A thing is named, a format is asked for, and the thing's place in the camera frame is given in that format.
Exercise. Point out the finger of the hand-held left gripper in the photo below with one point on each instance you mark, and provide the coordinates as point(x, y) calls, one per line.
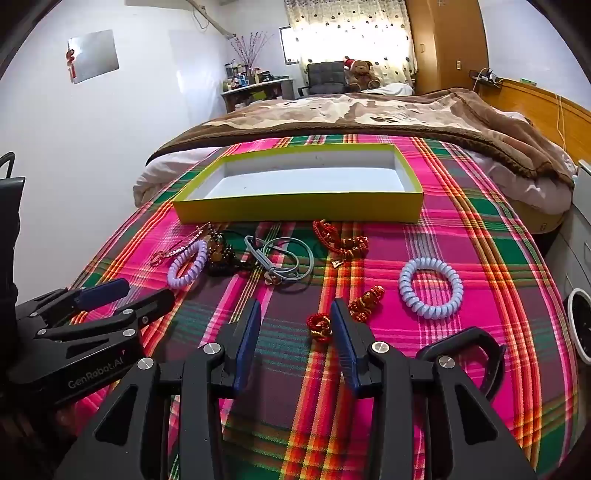
point(147, 307)
point(104, 293)

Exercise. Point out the dried flower branches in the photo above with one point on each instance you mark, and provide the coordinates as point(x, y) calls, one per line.
point(249, 50)

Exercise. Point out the grey chair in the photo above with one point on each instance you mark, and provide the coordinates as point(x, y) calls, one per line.
point(325, 76)

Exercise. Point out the wooden headboard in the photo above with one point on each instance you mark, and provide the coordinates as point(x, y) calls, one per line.
point(531, 106)

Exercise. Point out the rhinestone hair clip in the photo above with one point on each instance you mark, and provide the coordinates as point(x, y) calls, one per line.
point(184, 247)

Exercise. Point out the yellow-green cardboard box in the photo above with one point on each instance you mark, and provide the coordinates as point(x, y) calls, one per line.
point(295, 210)

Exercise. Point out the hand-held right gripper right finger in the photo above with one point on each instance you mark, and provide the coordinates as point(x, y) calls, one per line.
point(344, 337)

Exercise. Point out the red hanging ornament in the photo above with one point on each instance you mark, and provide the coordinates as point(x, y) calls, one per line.
point(70, 64)

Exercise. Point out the power strip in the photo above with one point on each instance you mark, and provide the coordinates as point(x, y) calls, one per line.
point(485, 77)

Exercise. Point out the black wristband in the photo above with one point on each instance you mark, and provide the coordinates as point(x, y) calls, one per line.
point(466, 334)

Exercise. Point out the brown teddy bear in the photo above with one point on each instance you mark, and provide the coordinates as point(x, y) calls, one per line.
point(361, 74)

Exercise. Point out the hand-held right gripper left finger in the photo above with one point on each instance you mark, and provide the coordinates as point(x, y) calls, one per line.
point(249, 332)

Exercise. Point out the white pillow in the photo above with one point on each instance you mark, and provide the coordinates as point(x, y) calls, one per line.
point(392, 88)

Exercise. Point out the brown fleece blanket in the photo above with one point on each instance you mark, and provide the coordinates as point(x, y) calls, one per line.
point(369, 115)

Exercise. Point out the silver wall sheet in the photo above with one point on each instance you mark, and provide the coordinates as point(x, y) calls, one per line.
point(94, 55)

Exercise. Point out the patterned curtain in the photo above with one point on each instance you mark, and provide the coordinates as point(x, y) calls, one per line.
point(351, 27)

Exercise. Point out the cluttered desk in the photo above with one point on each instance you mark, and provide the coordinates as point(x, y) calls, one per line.
point(258, 94)

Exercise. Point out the group of bottles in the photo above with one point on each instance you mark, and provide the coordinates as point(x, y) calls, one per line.
point(240, 78)

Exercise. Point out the white round appliance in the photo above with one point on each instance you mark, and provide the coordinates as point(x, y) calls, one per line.
point(575, 323)

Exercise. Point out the pink plaid blanket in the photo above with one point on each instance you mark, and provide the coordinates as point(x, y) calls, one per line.
point(485, 258)

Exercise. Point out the wooden wardrobe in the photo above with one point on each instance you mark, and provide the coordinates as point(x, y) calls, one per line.
point(443, 41)

